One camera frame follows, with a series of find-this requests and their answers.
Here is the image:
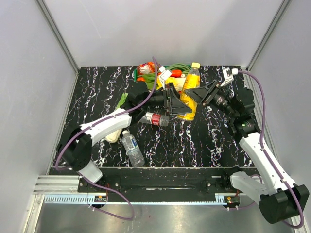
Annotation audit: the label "toy napa cabbage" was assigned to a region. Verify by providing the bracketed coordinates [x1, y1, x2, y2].
[105, 93, 128, 143]

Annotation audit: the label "aluminium slotted rail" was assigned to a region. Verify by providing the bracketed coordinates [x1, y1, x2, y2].
[44, 190, 235, 205]

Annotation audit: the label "clear water bottle white cap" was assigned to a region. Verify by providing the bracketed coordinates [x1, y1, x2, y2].
[121, 130, 145, 167]

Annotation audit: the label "red toy chili pepper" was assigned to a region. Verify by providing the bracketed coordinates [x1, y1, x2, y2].
[171, 69, 182, 78]

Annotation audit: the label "yellow juice bottle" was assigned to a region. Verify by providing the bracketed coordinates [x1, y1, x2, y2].
[176, 62, 201, 121]

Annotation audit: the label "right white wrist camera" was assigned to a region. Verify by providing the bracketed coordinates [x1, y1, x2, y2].
[220, 67, 239, 87]

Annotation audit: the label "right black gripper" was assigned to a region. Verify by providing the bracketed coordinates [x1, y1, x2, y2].
[184, 80, 238, 119]

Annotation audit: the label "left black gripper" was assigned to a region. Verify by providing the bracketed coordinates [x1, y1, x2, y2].
[140, 83, 192, 116]

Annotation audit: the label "green toy long beans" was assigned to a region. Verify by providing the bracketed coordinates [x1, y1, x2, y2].
[165, 63, 191, 76]

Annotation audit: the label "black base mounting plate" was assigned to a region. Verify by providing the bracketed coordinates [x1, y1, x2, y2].
[77, 166, 256, 203]

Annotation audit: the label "yellow white toy cabbage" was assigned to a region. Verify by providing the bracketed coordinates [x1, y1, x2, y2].
[157, 75, 186, 93]

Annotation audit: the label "green plastic basket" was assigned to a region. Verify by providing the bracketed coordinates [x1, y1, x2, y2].
[133, 64, 199, 83]

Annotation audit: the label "clear cola bottle red label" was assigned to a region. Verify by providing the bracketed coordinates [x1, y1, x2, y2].
[139, 112, 170, 127]

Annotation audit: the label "small orange toy carrot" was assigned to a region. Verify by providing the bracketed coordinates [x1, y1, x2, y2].
[137, 76, 146, 82]

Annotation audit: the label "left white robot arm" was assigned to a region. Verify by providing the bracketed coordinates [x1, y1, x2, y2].
[56, 81, 191, 192]

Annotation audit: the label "orange white toy vegetable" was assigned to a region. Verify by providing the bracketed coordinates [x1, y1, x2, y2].
[137, 62, 155, 75]

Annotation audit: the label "green toy bok choy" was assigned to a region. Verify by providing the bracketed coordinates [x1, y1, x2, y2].
[139, 73, 155, 90]

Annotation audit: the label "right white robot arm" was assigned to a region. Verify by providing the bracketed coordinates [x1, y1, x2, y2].
[185, 81, 310, 224]

